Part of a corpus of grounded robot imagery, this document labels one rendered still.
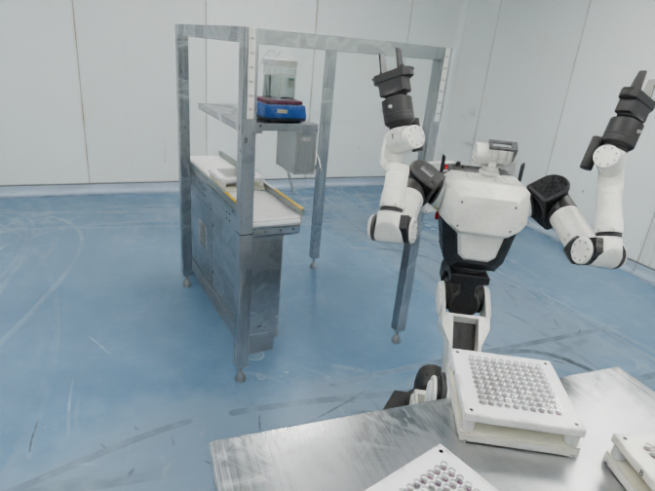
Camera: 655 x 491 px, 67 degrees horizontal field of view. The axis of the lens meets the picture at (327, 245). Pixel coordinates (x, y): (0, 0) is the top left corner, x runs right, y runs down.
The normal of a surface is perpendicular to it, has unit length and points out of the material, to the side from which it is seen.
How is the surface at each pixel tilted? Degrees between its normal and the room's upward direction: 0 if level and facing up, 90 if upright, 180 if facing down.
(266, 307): 90
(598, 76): 90
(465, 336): 55
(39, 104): 90
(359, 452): 0
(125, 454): 0
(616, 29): 90
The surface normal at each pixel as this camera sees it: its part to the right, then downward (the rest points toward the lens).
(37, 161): 0.40, 0.37
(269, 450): 0.09, -0.92
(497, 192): -0.02, -0.40
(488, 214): -0.11, 0.36
